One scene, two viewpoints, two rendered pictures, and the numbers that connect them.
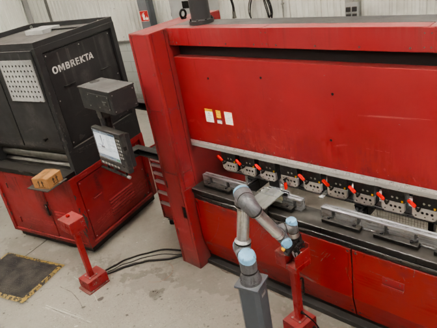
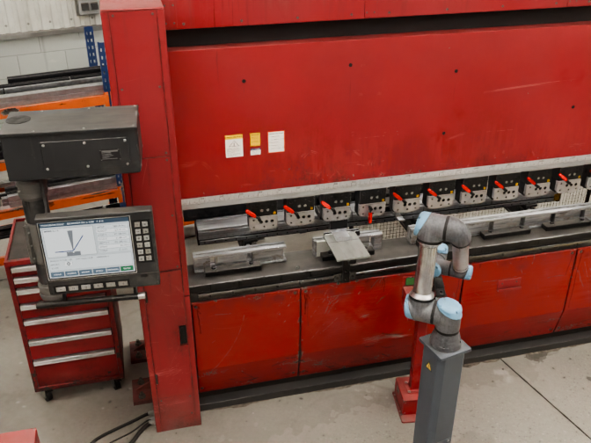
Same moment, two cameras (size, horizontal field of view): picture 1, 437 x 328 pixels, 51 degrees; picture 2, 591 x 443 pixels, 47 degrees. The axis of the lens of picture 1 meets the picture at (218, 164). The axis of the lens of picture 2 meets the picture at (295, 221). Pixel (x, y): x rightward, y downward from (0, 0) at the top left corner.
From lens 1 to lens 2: 309 cm
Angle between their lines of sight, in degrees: 52
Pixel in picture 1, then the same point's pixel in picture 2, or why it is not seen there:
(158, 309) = not seen: outside the picture
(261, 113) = (342, 119)
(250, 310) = (451, 385)
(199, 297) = not seen: outside the picture
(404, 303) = (517, 301)
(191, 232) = (193, 365)
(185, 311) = not seen: outside the picture
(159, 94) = (168, 122)
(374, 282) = (486, 293)
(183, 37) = (202, 12)
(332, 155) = (441, 153)
